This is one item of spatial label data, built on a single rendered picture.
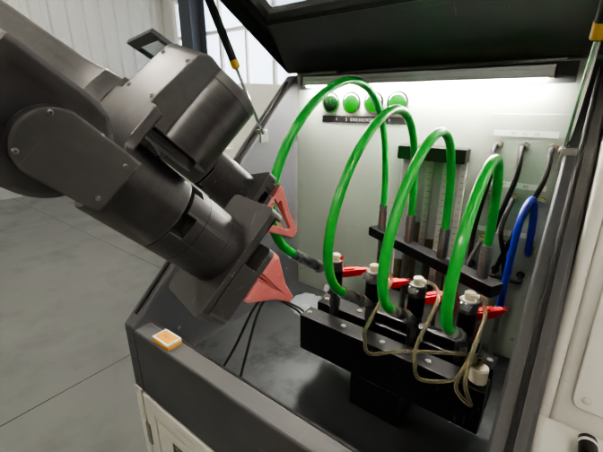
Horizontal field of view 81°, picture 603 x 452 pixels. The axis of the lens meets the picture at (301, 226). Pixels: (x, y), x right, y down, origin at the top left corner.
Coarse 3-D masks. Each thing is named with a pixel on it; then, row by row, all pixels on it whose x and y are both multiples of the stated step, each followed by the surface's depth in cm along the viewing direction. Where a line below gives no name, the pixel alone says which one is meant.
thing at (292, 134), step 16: (336, 80) 56; (352, 80) 59; (320, 96) 53; (304, 112) 51; (384, 128) 72; (288, 144) 50; (384, 144) 74; (384, 160) 76; (384, 176) 78; (384, 192) 79; (384, 208) 80
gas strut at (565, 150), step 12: (600, 0) 40; (600, 12) 41; (600, 24) 41; (600, 36) 42; (588, 60) 45; (588, 72) 45; (588, 84) 46; (576, 108) 48; (576, 120) 50; (564, 144) 52
